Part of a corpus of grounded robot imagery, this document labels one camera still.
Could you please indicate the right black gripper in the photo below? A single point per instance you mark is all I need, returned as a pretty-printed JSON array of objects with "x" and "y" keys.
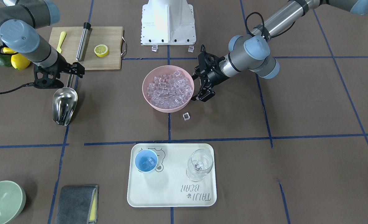
[{"x": 61, "y": 65}]

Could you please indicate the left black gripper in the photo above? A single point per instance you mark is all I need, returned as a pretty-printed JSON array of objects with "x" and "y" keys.
[{"x": 214, "y": 75}]

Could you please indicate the silver metal ice scoop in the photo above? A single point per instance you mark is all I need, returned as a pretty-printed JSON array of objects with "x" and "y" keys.
[{"x": 64, "y": 103}]

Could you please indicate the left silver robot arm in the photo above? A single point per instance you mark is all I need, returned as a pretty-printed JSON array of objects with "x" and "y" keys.
[{"x": 252, "y": 52}]

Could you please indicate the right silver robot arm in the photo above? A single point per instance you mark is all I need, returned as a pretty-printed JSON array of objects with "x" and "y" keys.
[{"x": 19, "y": 20}]

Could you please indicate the loose ice cube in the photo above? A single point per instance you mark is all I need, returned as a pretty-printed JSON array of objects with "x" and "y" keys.
[
  {"x": 191, "y": 49},
  {"x": 186, "y": 116},
  {"x": 154, "y": 48}
]

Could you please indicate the pink bowl of ice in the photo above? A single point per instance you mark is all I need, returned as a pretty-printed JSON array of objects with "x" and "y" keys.
[{"x": 168, "y": 88}]

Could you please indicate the light blue plastic cup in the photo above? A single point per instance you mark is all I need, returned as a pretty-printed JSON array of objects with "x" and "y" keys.
[{"x": 146, "y": 160}]

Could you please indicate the yellow plastic knife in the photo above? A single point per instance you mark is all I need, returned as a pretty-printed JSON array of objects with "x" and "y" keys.
[{"x": 60, "y": 42}]

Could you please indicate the yellow lemon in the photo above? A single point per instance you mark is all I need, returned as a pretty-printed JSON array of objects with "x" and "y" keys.
[
  {"x": 19, "y": 62},
  {"x": 7, "y": 50}
]

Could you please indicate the green avocado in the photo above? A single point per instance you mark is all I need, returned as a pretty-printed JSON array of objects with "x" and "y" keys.
[{"x": 5, "y": 60}]

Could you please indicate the half lemon slice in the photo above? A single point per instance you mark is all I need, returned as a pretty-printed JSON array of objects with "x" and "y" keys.
[{"x": 101, "y": 50}]

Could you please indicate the wooden cutting board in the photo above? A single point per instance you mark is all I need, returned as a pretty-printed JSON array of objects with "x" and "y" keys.
[{"x": 111, "y": 36}]

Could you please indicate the steel rod with black cap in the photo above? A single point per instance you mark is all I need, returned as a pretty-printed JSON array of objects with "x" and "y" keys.
[{"x": 83, "y": 41}]

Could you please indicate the clear wine glass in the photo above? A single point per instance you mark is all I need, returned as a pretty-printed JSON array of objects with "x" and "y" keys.
[{"x": 199, "y": 164}]

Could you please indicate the cream bear serving tray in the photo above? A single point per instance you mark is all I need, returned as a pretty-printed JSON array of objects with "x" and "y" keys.
[{"x": 168, "y": 185}]

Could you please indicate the light green bowl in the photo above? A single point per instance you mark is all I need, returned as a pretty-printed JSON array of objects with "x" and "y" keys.
[{"x": 12, "y": 200}]

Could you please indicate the grey folded cloth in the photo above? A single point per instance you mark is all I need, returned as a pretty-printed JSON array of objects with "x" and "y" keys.
[{"x": 78, "y": 205}]

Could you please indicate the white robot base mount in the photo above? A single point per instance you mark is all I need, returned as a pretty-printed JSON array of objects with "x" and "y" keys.
[{"x": 168, "y": 22}]

